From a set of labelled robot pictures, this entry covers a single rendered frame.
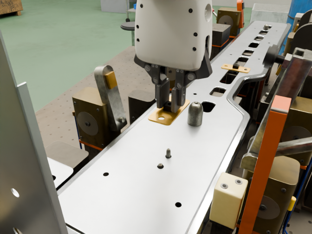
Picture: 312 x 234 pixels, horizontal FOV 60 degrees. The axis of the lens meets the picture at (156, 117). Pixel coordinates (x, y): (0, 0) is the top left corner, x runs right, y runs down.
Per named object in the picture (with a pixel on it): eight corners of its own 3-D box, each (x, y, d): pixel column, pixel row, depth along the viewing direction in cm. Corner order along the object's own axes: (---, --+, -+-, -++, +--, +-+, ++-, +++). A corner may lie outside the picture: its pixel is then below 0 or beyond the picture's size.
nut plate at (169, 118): (170, 96, 47) (171, 90, 46) (191, 101, 45) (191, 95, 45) (146, 120, 41) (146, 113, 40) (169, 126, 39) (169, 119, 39)
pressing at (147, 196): (247, 21, 141) (247, 18, 140) (294, 26, 132) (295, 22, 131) (28, 219, 38) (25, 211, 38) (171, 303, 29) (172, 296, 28)
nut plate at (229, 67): (220, 68, 83) (220, 64, 82) (224, 64, 86) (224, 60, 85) (248, 73, 80) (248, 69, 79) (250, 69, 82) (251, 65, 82)
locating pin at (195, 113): (190, 122, 60) (191, 96, 57) (203, 126, 59) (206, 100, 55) (184, 130, 58) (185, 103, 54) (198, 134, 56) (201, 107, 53)
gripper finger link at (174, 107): (201, 68, 39) (197, 108, 42) (180, 64, 40) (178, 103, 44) (192, 75, 36) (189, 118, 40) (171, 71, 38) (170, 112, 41)
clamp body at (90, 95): (96, 187, 82) (79, 82, 64) (129, 202, 77) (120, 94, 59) (81, 203, 77) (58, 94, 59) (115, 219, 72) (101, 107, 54)
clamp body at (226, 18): (209, 73, 157) (216, 6, 138) (232, 77, 151) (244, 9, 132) (204, 78, 151) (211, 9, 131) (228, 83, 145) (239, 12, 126)
